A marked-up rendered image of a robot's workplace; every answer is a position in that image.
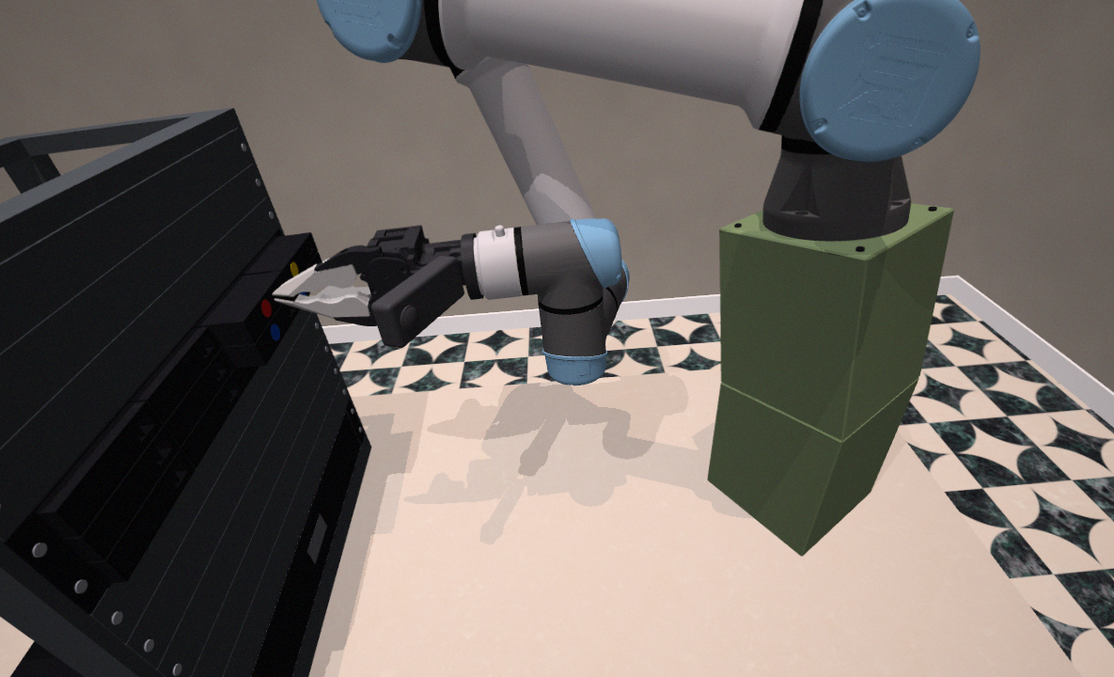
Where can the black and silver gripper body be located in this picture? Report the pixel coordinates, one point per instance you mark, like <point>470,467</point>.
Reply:
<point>384,274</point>

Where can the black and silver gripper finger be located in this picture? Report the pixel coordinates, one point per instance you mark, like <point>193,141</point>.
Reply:
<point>344,305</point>
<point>339,271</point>

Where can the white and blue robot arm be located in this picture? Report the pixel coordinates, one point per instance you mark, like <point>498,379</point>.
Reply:
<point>872,79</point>

